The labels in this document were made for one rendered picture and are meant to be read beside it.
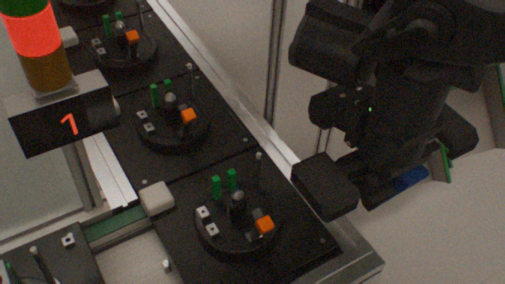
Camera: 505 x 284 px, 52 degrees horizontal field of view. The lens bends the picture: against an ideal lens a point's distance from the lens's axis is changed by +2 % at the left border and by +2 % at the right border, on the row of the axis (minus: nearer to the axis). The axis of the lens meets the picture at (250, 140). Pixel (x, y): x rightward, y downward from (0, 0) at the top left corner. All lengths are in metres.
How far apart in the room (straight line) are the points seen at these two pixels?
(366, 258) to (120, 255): 0.40
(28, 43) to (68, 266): 0.37
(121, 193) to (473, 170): 0.71
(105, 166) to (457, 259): 0.65
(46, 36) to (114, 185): 0.39
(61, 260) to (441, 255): 0.64
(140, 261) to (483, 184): 0.69
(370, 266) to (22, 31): 0.58
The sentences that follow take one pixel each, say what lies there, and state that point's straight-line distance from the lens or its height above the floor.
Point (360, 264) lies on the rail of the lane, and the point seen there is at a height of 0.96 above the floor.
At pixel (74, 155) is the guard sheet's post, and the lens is 0.80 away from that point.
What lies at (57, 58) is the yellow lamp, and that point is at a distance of 0.62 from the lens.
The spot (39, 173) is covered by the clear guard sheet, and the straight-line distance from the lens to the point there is 0.81.
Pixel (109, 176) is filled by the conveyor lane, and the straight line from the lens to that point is 0.94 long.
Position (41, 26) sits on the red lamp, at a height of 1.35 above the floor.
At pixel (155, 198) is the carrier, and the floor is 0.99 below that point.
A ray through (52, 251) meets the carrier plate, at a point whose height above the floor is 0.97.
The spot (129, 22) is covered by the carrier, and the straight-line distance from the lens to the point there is 1.24.
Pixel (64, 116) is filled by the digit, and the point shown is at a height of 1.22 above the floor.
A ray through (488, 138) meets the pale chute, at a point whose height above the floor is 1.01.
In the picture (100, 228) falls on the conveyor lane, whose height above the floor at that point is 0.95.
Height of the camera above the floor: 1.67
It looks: 48 degrees down
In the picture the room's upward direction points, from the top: 3 degrees clockwise
